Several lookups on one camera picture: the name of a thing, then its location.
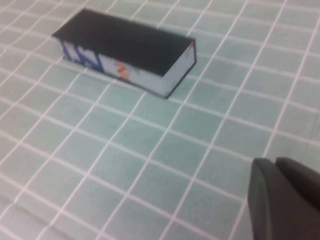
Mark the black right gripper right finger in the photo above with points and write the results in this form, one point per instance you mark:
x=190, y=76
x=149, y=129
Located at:
x=302, y=173

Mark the green checked tablecloth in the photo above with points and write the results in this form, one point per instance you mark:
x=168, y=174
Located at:
x=125, y=162

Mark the black printed glasses case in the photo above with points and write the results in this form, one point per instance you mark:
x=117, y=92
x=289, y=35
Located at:
x=130, y=45

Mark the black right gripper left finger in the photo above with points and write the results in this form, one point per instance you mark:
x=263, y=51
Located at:
x=275, y=207

